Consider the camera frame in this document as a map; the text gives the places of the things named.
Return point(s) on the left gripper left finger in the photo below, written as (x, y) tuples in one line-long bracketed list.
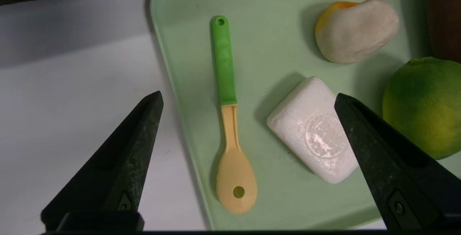
[(119, 170)]

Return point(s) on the white round bun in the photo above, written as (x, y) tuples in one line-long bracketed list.
[(356, 33)]

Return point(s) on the light green plastic tray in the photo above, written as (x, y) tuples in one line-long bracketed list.
[(273, 40)]

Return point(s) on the white soap bar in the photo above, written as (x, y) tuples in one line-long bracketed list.
[(309, 130)]

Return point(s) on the green lime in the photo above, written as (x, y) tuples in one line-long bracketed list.
[(425, 105)]

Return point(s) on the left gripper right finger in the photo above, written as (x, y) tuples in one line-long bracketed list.
[(399, 177)]

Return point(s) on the folded brown towel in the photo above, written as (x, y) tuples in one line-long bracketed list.
[(446, 15)]

